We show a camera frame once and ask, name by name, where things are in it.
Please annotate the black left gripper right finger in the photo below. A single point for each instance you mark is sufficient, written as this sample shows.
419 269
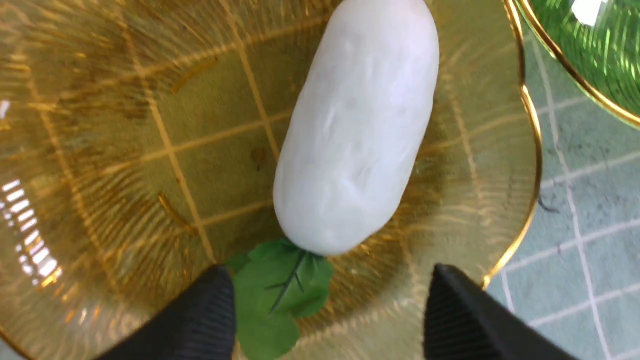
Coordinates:
462 322

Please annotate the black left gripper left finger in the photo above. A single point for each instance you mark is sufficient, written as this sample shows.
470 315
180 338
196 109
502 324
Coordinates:
199 324

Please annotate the white radish with green leaves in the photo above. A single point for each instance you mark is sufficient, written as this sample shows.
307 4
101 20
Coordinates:
346 160

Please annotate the green checkered tablecloth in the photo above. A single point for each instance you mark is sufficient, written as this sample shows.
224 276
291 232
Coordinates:
576 276

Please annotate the amber glass plate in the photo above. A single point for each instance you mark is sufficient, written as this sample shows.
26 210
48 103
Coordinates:
139 142

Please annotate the green glass plate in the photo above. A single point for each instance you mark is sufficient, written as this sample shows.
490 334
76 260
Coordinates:
598 43

